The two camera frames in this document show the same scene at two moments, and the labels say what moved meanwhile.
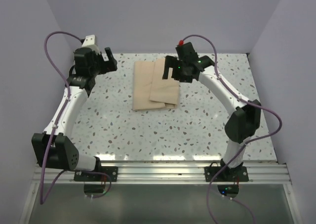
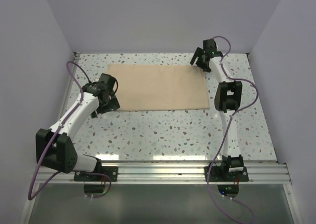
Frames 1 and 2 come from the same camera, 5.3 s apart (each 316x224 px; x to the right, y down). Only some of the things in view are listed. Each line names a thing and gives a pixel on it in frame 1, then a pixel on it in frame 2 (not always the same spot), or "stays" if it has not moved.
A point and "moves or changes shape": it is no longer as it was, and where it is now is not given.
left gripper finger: [109, 54] → [94, 115]
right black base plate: [237, 173] stays
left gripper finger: [113, 64] → [113, 104]
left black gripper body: [99, 66] → [100, 109]
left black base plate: [112, 171] stays
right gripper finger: [171, 59] → [198, 52]
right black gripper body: [179, 73] → [203, 65]
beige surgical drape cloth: [150, 91] moves or changes shape
